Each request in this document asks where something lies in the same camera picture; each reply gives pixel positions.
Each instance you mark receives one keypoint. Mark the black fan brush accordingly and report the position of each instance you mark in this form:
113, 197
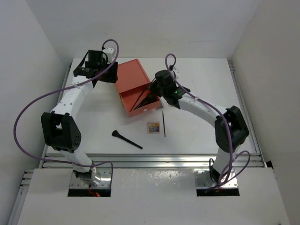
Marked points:
151, 98

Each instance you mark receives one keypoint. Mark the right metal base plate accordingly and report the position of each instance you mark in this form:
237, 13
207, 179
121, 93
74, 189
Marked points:
203, 180

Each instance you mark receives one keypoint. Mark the metal base plate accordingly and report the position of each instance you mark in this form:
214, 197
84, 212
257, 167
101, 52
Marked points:
103, 179
203, 180

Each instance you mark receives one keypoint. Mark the thin dark makeup brush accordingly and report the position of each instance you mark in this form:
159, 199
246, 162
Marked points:
137, 100

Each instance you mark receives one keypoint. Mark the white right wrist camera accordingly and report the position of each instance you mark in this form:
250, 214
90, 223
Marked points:
176, 73

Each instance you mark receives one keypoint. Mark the colourful eyeshadow palette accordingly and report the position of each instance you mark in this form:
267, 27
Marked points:
153, 127

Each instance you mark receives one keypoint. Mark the small clear eyeshadow palette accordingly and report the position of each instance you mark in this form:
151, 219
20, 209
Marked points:
160, 107

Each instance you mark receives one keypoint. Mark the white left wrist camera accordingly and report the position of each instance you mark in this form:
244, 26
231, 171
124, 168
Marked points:
110, 52

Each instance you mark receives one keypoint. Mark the aluminium frame rail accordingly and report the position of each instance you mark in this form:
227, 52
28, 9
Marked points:
166, 161

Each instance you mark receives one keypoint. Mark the angled black powder brush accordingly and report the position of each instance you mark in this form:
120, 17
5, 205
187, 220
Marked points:
115, 133

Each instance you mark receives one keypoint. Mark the thin black liner brush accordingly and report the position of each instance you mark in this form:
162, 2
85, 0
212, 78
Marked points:
163, 120

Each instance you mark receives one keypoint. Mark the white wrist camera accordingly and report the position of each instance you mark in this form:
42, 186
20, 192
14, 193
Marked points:
176, 73
110, 52

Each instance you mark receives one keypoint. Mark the small black powder brush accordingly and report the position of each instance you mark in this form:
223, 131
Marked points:
142, 104

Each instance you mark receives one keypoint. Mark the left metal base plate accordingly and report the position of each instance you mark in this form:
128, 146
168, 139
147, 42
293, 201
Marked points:
103, 179

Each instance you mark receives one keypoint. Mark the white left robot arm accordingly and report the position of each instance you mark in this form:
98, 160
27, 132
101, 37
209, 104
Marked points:
59, 127

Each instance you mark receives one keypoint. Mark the white front cover panel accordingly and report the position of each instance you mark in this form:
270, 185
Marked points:
149, 197

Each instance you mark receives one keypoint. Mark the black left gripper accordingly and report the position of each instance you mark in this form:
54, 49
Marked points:
111, 77

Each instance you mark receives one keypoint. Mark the orange drawer box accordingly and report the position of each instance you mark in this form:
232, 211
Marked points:
132, 80

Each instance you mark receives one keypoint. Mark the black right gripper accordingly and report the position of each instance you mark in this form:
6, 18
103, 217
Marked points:
153, 88

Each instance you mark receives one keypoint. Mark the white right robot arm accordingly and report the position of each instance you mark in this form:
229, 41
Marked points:
230, 127

